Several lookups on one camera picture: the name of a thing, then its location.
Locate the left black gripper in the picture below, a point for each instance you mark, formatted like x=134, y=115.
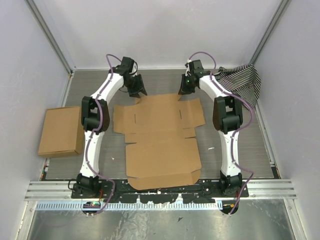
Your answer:
x=139, y=87

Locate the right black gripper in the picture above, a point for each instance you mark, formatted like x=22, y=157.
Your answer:
x=183, y=90

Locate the brown cardboard box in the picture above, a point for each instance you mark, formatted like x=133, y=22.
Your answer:
x=160, y=135
x=62, y=133

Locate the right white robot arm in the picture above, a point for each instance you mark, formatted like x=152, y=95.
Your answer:
x=227, y=118

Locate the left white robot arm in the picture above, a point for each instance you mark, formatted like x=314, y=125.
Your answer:
x=95, y=119

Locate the folded brown cardboard box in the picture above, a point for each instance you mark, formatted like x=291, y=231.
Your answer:
x=62, y=133

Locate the striped cloth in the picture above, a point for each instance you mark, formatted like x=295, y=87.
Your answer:
x=243, y=81

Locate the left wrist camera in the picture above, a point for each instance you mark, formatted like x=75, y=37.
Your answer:
x=129, y=65

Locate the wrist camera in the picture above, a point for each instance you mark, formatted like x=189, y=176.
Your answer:
x=195, y=67
x=129, y=65

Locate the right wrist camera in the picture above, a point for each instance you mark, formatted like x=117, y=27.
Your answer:
x=195, y=67

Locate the left aluminium corner post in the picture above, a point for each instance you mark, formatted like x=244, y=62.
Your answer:
x=31, y=4

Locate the aluminium corner post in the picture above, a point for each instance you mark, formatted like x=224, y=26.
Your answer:
x=279, y=12
x=31, y=4

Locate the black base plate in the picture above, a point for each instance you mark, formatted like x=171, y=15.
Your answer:
x=203, y=189

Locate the aluminium front rail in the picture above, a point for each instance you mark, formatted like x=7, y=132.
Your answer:
x=257, y=188

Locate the right aluminium corner post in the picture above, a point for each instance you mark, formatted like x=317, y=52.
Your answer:
x=279, y=12

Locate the slotted cable duct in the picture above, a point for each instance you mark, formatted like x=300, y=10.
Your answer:
x=138, y=206

